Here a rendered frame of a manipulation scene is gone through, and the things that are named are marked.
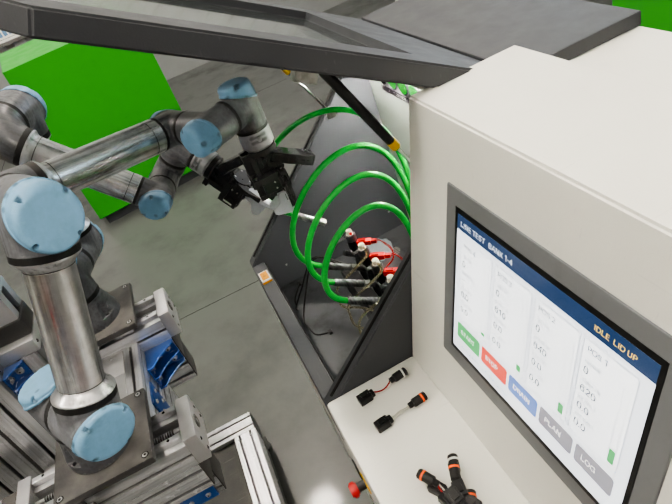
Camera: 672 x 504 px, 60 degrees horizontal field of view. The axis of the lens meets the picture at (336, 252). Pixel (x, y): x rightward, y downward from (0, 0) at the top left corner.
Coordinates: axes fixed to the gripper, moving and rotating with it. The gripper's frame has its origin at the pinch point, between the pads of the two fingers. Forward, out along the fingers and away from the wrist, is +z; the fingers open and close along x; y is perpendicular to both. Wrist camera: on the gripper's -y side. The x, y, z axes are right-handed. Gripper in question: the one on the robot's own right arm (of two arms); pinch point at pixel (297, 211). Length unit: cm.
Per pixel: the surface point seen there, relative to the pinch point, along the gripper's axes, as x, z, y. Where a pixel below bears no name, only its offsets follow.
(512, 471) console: 72, 23, -7
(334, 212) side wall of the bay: -29.7, 23.9, -15.0
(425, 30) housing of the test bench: -3, -27, -45
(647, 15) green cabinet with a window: -152, 77, -263
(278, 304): -6.6, 28.1, 14.2
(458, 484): 70, 21, 2
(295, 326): 5.3, 28.1, 13.1
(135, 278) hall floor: -226, 123, 85
